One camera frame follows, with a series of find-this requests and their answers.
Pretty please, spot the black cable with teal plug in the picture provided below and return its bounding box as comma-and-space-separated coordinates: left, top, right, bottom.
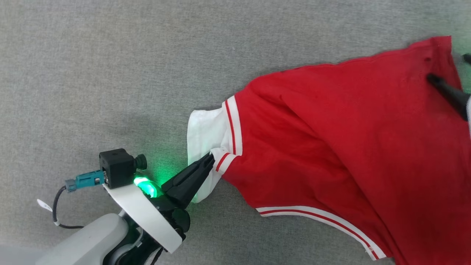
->
37, 170, 106, 230

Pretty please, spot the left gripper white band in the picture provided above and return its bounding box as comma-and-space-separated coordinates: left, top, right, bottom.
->
103, 153, 216, 265

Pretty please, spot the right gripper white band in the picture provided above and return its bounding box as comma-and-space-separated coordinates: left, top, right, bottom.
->
426, 53, 471, 141

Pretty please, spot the red and white jersey shirt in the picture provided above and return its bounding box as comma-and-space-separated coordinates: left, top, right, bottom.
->
187, 35, 471, 265

